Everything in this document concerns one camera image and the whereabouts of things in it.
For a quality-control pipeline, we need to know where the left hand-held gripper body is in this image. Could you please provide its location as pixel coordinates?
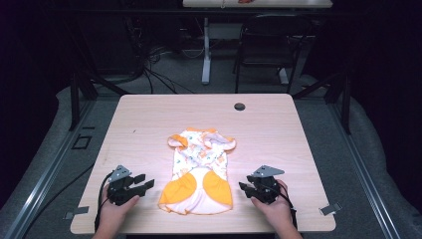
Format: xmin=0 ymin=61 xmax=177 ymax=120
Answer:
xmin=106 ymin=164 xmax=140 ymax=206

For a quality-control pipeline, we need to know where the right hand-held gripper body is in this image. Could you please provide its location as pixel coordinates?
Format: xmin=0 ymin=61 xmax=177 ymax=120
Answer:
xmin=251 ymin=164 xmax=286 ymax=204

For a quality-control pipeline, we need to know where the orange and white small garment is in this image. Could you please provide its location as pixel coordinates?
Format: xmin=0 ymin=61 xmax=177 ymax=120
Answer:
xmin=157 ymin=126 xmax=238 ymax=216

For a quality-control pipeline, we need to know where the person's left hand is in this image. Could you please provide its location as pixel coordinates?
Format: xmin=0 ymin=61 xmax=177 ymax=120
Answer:
xmin=99 ymin=184 xmax=140 ymax=231

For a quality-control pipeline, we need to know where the person's right hand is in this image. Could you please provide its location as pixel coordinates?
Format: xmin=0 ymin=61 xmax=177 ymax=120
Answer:
xmin=250 ymin=178 xmax=295 ymax=231

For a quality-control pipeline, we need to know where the grey tape strip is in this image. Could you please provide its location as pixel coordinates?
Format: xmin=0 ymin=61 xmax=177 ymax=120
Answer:
xmin=318 ymin=202 xmax=343 ymax=216
xmin=63 ymin=205 xmax=91 ymax=221

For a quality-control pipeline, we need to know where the black folding chair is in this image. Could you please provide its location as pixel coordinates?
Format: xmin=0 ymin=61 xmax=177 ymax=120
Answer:
xmin=232 ymin=13 xmax=314 ymax=95

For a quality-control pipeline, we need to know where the white background table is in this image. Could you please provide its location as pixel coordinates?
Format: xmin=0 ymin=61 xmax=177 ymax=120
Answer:
xmin=181 ymin=0 xmax=334 ymax=86

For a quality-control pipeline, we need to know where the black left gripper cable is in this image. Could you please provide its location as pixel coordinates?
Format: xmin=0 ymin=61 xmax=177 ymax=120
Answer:
xmin=94 ymin=170 xmax=115 ymax=233

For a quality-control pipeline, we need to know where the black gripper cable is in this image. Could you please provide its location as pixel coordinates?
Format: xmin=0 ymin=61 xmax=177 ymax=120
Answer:
xmin=94 ymin=170 xmax=115 ymax=233
xmin=278 ymin=182 xmax=299 ymax=231

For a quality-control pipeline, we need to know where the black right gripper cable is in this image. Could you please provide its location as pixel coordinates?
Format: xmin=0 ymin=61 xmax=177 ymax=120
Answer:
xmin=278 ymin=182 xmax=299 ymax=231

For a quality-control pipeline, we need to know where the black floor cable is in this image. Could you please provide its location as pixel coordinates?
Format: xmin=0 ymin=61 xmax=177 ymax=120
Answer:
xmin=31 ymin=161 xmax=97 ymax=230

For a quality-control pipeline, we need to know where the aluminium floor rail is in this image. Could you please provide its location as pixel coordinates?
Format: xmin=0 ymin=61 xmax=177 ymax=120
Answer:
xmin=2 ymin=99 xmax=98 ymax=239
xmin=326 ymin=101 xmax=403 ymax=239

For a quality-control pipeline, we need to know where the black frame post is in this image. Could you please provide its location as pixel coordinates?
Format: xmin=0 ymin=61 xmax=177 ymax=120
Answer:
xmin=291 ymin=70 xmax=352 ymax=135
xmin=68 ymin=68 xmax=131 ymax=131

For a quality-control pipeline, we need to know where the bundle of black floor cables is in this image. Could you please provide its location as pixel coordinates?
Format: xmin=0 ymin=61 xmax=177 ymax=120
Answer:
xmin=130 ymin=39 xmax=197 ymax=96

